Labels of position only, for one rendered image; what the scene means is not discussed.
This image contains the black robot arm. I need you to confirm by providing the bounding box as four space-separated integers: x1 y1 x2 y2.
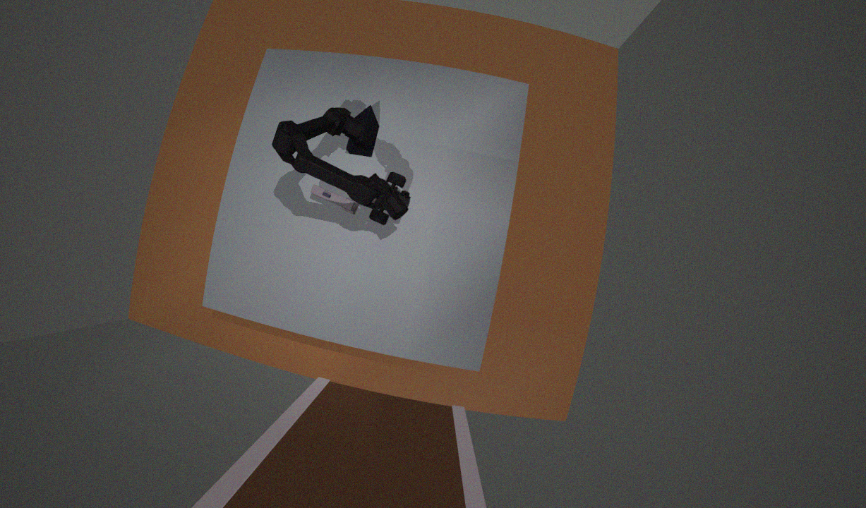
272 107 410 220

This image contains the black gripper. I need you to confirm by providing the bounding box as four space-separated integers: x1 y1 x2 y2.
369 172 407 225

